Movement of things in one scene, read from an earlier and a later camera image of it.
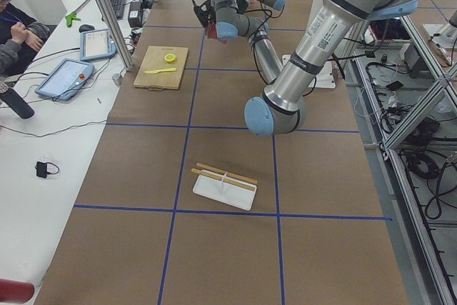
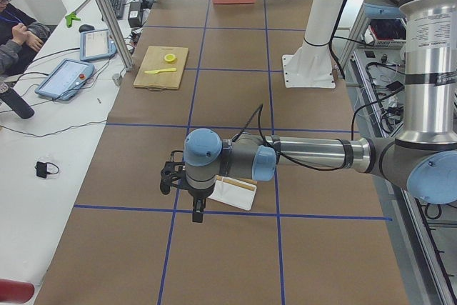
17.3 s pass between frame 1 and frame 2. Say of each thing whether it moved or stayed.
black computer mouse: stayed
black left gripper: moved
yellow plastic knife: stayed
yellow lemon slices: stayed
